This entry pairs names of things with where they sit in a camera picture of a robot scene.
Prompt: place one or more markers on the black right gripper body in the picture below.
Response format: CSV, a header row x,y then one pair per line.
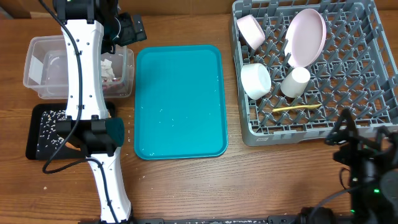
x,y
354,152

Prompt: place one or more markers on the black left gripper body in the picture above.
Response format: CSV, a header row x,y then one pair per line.
x,y
128,34

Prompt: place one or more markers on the foil sheet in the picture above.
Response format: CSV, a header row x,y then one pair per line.
x,y
106,69

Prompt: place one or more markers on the red foil wrapper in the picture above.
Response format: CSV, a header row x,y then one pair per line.
x,y
112,84

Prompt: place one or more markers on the yellow plastic spoon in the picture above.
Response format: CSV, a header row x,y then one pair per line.
x,y
310,107

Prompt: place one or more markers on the white paper cup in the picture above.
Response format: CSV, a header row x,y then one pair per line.
x,y
295,83

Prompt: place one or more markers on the white small bowl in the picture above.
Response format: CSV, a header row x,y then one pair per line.
x,y
255,80

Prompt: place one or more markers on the white round plate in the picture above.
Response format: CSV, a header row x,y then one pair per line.
x,y
305,36

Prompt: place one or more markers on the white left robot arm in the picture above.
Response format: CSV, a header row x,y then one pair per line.
x,y
90,29

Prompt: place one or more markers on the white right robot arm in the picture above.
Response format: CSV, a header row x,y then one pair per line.
x,y
372,166

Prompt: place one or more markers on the grey dishwasher rack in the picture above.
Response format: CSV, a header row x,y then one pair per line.
x,y
355,71

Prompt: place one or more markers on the clear plastic bin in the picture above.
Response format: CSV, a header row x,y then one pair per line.
x,y
46,70

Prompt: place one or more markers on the teal serving tray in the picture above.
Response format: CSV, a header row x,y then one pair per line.
x,y
180,110

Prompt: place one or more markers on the black tray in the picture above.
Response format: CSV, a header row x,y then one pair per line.
x,y
32,140

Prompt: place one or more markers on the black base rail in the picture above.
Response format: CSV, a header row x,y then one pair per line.
x,y
275,219

